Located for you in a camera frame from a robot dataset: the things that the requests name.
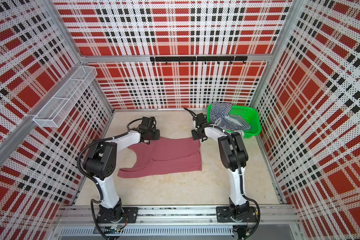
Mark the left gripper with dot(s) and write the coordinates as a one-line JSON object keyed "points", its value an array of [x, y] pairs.
{"points": [[157, 137]]}

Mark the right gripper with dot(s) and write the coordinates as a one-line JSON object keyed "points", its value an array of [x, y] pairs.
{"points": [[195, 136]]}

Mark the maroon tank top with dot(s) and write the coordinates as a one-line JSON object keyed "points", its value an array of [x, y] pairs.
{"points": [[164, 156]]}

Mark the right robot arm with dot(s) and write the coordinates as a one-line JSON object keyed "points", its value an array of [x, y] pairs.
{"points": [[234, 157]]}

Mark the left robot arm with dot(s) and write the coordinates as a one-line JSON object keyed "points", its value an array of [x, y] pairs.
{"points": [[97, 162]]}

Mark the striped tank top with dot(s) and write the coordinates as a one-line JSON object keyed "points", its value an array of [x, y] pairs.
{"points": [[220, 116]]}

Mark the green plastic basket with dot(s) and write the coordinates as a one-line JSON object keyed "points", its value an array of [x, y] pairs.
{"points": [[250, 115]]}

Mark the black hook rail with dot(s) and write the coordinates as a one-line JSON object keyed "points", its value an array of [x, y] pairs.
{"points": [[200, 59]]}

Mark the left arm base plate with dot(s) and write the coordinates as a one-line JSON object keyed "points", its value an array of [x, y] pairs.
{"points": [[129, 214]]}

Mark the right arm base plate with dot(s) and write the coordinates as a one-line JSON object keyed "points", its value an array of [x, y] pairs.
{"points": [[228, 215]]}

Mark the aluminium front rail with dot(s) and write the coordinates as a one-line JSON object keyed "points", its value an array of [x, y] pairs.
{"points": [[178, 215]]}

